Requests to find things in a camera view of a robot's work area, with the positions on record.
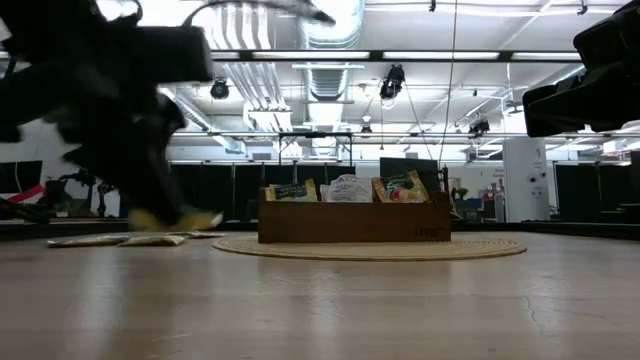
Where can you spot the brown wooden tea organizer box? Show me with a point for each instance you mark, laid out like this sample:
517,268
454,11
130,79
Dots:
350,222

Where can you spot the black hanging spotlight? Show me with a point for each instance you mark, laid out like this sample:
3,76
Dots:
220,90
479,126
392,82

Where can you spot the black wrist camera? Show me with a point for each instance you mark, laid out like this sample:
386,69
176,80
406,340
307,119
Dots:
175,55
610,35

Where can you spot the black partition wall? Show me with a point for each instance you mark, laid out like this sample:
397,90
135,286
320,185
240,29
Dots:
225,190
590,187

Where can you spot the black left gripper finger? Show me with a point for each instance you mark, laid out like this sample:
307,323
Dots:
155,200

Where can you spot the white orange tea bag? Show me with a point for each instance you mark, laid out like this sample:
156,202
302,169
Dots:
347,189

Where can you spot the black metal table frame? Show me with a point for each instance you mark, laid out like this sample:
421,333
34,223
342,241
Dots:
550,229

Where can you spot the cluttered equipment shelf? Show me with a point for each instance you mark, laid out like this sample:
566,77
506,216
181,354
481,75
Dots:
492,200

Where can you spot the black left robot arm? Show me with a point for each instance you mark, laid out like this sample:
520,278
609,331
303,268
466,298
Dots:
60,30

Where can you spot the plain yellow tea bag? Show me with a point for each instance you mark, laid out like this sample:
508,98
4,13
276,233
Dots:
152,240

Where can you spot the black wall screen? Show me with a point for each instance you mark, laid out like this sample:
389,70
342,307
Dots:
20,175

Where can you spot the red fabric object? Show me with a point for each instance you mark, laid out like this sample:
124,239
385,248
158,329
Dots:
30,194

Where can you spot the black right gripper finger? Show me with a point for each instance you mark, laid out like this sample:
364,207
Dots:
555,112

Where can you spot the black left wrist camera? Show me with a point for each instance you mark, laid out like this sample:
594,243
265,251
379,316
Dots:
175,55

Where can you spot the round woven straw placemat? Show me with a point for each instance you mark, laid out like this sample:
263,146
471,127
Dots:
370,250

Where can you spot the black background robot arm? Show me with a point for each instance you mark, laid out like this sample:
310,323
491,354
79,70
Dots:
75,190

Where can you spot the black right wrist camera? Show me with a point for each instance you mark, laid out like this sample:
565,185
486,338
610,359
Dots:
610,35

